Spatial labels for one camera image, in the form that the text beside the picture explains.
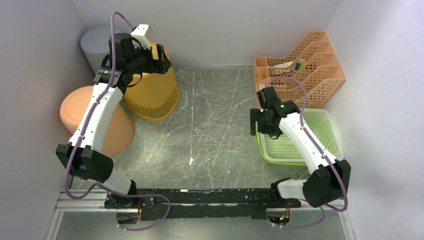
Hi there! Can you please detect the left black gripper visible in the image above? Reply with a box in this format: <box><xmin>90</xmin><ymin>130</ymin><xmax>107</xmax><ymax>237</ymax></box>
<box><xmin>128</xmin><ymin>42</ymin><xmax>173</xmax><ymax>75</ymax></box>

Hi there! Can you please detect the green plastic basin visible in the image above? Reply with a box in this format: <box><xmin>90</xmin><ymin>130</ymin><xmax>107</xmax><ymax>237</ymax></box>
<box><xmin>257</xmin><ymin>131</ymin><xmax>344</xmax><ymax>166</ymax></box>

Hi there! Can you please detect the yellow mesh waste basket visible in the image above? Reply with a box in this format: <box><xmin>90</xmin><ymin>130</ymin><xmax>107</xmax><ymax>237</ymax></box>
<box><xmin>123</xmin><ymin>41</ymin><xmax>181</xmax><ymax>122</ymax></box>

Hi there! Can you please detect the large grey plastic bucket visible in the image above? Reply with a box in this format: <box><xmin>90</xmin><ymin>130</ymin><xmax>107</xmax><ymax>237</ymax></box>
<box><xmin>80</xmin><ymin>26</ymin><xmax>111</xmax><ymax>74</ymax></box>

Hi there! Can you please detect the orange plastic bucket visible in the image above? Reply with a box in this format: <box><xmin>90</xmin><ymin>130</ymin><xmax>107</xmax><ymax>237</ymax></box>
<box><xmin>59</xmin><ymin>86</ymin><xmax>134</xmax><ymax>156</ymax></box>

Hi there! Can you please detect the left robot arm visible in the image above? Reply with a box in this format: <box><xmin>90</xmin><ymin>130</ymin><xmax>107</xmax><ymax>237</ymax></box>
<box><xmin>55</xmin><ymin>33</ymin><xmax>172</xmax><ymax>208</ymax></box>

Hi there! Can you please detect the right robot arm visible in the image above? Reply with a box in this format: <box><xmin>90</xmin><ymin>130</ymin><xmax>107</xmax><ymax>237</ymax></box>
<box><xmin>250</xmin><ymin>86</ymin><xmax>352</xmax><ymax>212</ymax></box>

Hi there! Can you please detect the orange plastic file organizer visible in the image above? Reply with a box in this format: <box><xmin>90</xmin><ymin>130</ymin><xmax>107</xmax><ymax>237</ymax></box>
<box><xmin>253</xmin><ymin>30</ymin><xmax>345</xmax><ymax>109</ymax></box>

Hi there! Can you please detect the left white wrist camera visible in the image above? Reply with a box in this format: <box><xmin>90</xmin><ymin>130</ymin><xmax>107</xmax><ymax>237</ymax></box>
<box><xmin>130</xmin><ymin>24</ymin><xmax>152</xmax><ymax>50</ymax></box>

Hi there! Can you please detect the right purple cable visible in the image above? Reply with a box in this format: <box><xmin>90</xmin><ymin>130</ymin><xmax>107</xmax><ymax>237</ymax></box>
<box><xmin>264</xmin><ymin>76</ymin><xmax>349</xmax><ymax>231</ymax></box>

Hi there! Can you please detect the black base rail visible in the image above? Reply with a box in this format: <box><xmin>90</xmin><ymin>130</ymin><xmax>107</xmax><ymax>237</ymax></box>
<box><xmin>104</xmin><ymin>188</ymin><xmax>302</xmax><ymax>221</ymax></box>

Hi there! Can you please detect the aluminium frame rail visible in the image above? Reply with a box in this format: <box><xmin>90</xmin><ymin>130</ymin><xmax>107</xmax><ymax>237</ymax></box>
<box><xmin>46</xmin><ymin>189</ymin><xmax>355</xmax><ymax>240</ymax></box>

